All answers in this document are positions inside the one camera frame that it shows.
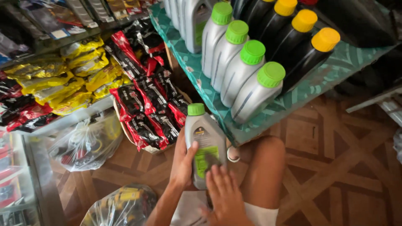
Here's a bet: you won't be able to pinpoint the person's left hand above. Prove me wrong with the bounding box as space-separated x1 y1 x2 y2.
170 127 200 190

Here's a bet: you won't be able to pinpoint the person's right hand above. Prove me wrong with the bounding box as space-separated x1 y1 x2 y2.
200 164 254 226

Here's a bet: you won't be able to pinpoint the grey labelled green-capped oil bottle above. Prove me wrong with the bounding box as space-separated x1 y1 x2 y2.
185 103 227 190

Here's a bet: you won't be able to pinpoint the person's white shorts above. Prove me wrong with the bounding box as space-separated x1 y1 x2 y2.
171 190 279 226

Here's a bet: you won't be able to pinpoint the person's bare leg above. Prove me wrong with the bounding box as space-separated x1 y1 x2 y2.
226 136 286 211

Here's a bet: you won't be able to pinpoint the white slipper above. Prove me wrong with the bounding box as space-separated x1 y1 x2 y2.
227 146 241 163

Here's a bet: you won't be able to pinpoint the clear bag with yellow boxes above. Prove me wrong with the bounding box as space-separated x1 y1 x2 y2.
80 184 157 226

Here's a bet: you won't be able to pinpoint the carton of red black packets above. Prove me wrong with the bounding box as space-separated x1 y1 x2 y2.
103 17 193 154

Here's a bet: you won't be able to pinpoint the clear plastic bag with parts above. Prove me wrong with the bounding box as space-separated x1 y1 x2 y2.
49 109 124 172

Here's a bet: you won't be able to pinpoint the pile of yellow packets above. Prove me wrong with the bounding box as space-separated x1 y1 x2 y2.
4 35 132 116

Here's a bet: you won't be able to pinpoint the row of tall grey bottles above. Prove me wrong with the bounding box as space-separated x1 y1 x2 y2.
163 0 215 54

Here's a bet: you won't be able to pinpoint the teal patterned covered shelf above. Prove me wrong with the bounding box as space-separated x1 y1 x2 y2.
148 3 398 147

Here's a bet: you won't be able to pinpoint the glass display cabinet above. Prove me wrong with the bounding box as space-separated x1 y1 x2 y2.
0 131 44 226

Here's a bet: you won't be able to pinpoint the black yellow-capped oil bottle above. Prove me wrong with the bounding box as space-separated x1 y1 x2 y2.
262 9 318 63
248 0 298 48
231 0 277 24
280 27 341 95

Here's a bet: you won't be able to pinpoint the heap of red black packets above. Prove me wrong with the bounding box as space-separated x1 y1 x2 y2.
0 71 59 133

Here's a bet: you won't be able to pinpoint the rack of hanging packets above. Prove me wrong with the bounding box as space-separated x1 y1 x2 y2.
0 0 164 68

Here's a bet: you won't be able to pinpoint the large black container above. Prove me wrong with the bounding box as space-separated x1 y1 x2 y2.
316 0 398 48

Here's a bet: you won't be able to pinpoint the grey metal frame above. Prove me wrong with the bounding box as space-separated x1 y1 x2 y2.
345 85 402 126

